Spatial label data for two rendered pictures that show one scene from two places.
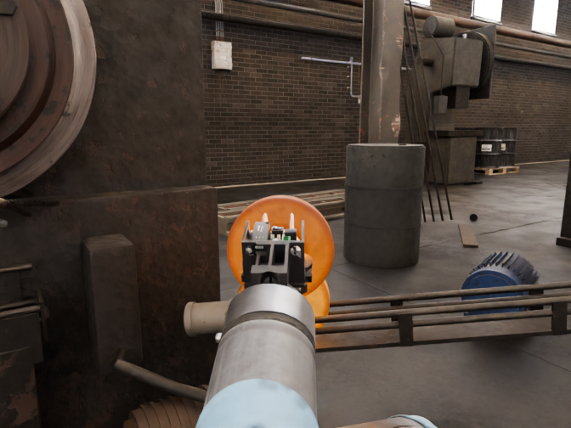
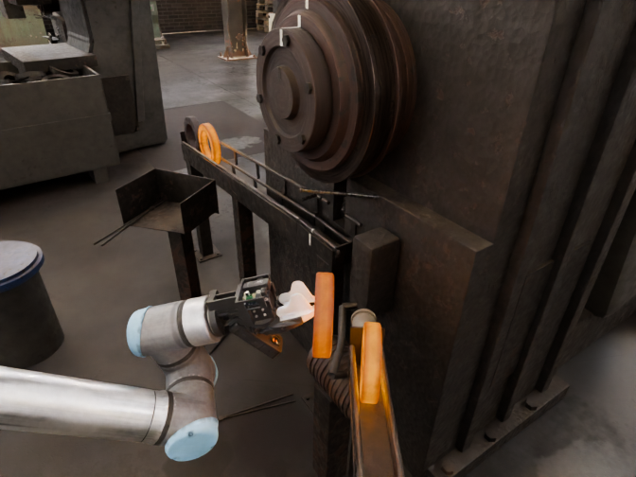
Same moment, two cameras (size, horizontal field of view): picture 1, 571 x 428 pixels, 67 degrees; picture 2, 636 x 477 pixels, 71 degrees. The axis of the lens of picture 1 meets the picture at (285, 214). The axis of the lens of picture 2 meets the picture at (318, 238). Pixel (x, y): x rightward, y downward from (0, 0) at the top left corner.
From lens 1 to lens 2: 93 cm
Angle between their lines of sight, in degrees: 83
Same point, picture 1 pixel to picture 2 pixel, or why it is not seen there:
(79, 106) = (362, 146)
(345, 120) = not seen: outside the picture
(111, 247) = (362, 242)
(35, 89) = (332, 132)
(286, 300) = (191, 309)
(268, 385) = (142, 315)
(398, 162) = not seen: outside the picture
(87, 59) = (370, 115)
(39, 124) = (340, 151)
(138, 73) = (462, 118)
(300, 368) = (154, 326)
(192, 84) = (506, 141)
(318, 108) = not seen: outside the picture
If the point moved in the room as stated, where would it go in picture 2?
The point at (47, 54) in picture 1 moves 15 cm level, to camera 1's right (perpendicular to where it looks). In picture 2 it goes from (339, 113) to (343, 135)
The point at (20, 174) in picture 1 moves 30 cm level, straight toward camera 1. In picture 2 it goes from (336, 175) to (222, 203)
